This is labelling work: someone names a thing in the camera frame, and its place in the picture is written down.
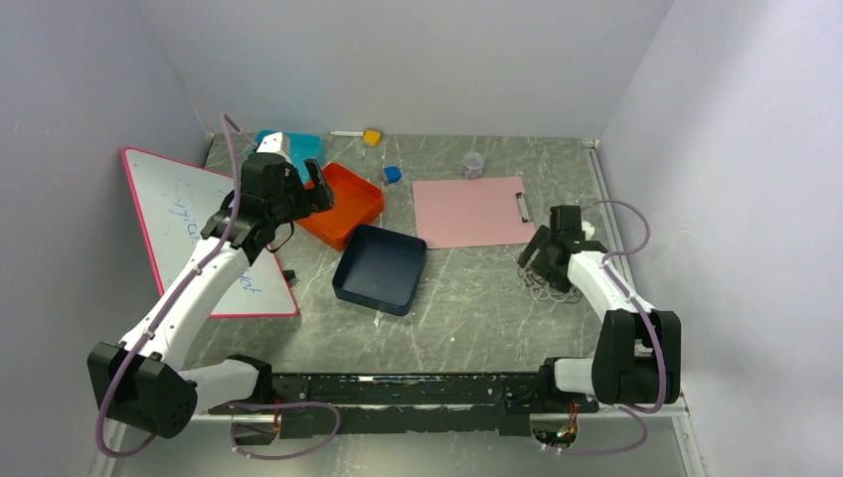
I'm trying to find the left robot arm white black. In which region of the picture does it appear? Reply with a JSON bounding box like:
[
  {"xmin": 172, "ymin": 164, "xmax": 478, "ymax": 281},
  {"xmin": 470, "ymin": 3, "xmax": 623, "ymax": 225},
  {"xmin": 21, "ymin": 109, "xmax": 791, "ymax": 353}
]
[{"xmin": 87, "ymin": 152, "xmax": 335, "ymax": 453}]

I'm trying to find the cable bundle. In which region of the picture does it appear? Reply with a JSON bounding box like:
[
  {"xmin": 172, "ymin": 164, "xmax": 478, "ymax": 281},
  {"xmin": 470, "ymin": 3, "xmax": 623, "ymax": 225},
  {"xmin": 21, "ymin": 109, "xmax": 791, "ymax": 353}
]
[{"xmin": 516, "ymin": 262, "xmax": 587, "ymax": 305}]

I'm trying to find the small clear plastic cup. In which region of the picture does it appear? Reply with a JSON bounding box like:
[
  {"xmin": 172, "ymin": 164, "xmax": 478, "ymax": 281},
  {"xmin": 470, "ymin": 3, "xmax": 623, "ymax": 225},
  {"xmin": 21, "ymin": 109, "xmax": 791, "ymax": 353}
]
[{"xmin": 462, "ymin": 151, "xmax": 485, "ymax": 180}]

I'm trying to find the aluminium frame rail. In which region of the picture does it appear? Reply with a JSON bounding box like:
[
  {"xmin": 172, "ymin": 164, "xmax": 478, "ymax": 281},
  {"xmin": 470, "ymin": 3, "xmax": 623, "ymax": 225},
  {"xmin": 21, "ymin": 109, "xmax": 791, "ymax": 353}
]
[{"xmin": 90, "ymin": 387, "xmax": 706, "ymax": 476}]

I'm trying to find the whiteboard with pink frame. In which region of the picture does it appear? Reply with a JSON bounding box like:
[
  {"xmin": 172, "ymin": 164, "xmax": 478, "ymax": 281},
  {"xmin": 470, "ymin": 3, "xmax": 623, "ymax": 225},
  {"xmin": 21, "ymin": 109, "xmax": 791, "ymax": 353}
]
[{"xmin": 122, "ymin": 147, "xmax": 298, "ymax": 319}]

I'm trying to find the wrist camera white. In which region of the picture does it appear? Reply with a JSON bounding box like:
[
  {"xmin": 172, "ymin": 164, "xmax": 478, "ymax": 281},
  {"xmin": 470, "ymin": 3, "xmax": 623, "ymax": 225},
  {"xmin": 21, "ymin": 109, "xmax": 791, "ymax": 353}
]
[
  {"xmin": 582, "ymin": 221, "xmax": 595, "ymax": 239},
  {"xmin": 255, "ymin": 132, "xmax": 291, "ymax": 163}
]

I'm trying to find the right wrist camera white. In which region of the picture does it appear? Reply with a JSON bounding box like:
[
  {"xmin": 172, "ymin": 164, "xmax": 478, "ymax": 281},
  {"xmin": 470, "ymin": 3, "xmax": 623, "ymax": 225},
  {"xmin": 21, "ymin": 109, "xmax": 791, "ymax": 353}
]
[{"xmin": 582, "ymin": 221, "xmax": 595, "ymax": 239}]

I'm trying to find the blue cube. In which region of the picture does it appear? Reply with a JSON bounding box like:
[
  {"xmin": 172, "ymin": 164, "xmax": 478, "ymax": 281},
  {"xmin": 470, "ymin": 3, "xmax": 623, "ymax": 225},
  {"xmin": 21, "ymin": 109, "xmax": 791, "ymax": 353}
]
[{"xmin": 382, "ymin": 166, "xmax": 403, "ymax": 184}]

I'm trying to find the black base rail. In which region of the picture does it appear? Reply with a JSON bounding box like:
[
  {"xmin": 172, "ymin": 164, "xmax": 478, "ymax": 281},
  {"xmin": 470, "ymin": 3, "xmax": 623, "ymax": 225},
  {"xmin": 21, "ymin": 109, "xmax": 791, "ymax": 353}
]
[{"xmin": 209, "ymin": 367, "xmax": 598, "ymax": 439}]

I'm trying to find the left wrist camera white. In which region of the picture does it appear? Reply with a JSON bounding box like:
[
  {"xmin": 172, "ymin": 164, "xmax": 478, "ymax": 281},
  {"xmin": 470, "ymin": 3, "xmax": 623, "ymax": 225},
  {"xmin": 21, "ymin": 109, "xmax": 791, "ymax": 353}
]
[{"xmin": 255, "ymin": 132, "xmax": 291, "ymax": 163}]

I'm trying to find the dark blue plastic tray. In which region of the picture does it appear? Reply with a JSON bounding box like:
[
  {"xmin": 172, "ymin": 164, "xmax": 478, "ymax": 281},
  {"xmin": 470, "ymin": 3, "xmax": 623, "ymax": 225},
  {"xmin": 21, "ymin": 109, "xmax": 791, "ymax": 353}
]
[{"xmin": 332, "ymin": 225, "xmax": 427, "ymax": 316}]

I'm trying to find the teal plastic tray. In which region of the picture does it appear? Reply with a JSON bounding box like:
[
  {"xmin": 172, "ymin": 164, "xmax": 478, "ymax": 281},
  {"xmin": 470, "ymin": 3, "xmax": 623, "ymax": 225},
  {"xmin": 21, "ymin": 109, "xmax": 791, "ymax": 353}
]
[{"xmin": 255, "ymin": 130, "xmax": 327, "ymax": 184}]

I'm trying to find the yellow cube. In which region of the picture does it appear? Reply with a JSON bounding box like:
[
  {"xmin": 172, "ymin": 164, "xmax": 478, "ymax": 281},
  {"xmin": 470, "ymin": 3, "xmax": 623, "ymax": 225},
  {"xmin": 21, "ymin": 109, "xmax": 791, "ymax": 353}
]
[{"xmin": 362, "ymin": 129, "xmax": 383, "ymax": 147}]

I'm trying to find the pink clipboard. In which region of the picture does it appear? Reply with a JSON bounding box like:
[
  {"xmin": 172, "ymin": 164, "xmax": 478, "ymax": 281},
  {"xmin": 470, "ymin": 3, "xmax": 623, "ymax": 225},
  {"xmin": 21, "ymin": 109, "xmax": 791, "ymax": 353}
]
[{"xmin": 413, "ymin": 177, "xmax": 536, "ymax": 248}]

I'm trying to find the orange plastic tray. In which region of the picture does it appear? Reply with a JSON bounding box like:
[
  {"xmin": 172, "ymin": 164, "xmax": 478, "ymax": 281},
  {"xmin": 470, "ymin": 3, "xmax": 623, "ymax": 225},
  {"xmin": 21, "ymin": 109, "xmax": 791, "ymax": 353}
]
[{"xmin": 296, "ymin": 163, "xmax": 385, "ymax": 251}]

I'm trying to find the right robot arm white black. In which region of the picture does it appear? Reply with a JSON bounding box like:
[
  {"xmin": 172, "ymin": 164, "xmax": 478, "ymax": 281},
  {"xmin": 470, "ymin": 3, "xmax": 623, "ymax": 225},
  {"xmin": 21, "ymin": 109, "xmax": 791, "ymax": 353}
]
[{"xmin": 518, "ymin": 205, "xmax": 682, "ymax": 413}]

